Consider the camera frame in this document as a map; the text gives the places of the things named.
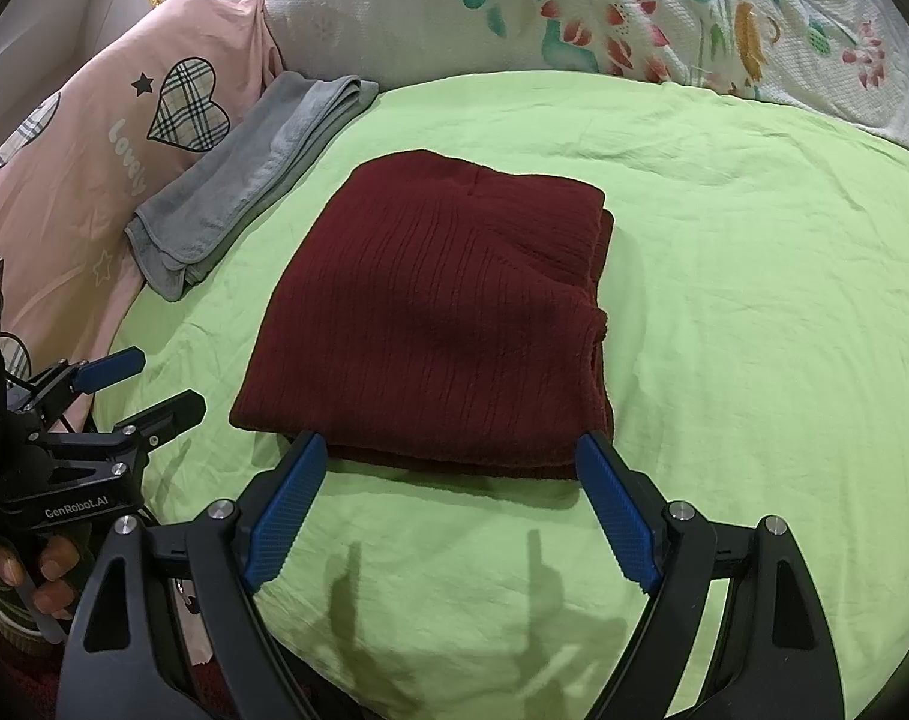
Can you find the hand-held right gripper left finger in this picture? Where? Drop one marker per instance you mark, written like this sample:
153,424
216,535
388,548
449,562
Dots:
289,510

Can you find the grey folded towel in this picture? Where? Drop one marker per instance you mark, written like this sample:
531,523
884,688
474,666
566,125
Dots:
237,195

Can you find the white floral quilt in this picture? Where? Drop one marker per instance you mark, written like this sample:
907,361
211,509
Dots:
424,15

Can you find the maroon hooded sweater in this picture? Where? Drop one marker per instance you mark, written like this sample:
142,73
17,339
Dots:
424,315

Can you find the pink blanket with plaid hearts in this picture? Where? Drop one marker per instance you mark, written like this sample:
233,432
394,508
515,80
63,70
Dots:
72,165

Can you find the light green bedsheet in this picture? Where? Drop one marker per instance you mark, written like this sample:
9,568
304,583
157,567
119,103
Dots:
762,315

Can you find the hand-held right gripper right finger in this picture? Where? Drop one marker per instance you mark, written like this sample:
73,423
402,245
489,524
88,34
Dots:
619,517

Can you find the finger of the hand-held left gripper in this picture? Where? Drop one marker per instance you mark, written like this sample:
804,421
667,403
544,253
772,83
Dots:
173,411
113,369

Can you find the dark red cloth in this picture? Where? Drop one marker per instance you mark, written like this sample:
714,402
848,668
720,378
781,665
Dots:
4,682

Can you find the person's left hand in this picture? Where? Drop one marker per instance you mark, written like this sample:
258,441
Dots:
57,562

